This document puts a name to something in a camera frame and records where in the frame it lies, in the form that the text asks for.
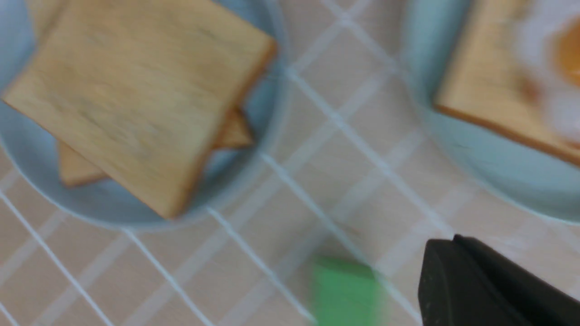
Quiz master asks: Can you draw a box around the green cube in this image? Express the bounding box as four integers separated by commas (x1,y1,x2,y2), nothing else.
311,256,382,326

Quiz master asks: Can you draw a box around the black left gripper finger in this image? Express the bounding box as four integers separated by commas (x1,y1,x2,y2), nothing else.
418,235,580,326

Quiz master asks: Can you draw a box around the teal centre plate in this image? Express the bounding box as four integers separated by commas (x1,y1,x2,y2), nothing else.
401,0,580,224

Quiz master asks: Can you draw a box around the light blue bread plate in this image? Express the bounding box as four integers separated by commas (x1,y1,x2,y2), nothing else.
1,0,289,230

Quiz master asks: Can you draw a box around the fried egg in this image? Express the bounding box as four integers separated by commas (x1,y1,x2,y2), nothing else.
514,0,580,144

